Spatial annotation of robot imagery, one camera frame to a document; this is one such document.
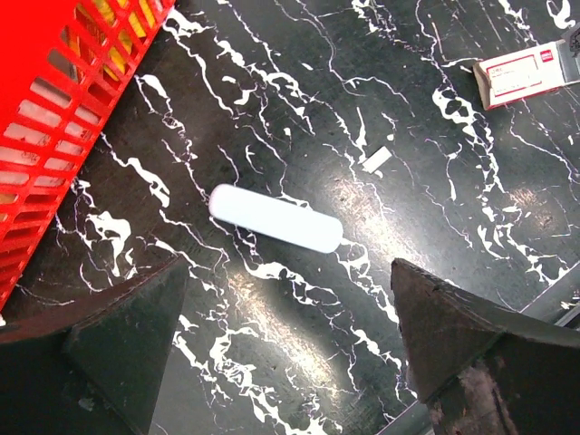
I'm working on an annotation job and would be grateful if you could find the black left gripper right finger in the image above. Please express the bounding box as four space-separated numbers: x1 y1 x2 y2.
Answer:
391 258 579 434

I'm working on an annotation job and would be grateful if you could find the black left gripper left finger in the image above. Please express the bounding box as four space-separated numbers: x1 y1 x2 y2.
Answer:
1 259 189 434

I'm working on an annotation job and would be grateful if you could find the staple box with tray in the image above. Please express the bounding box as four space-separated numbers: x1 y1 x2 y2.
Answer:
473 40 579 111

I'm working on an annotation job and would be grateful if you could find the red plastic basket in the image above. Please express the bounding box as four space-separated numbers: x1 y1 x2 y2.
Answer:
1 1 172 300

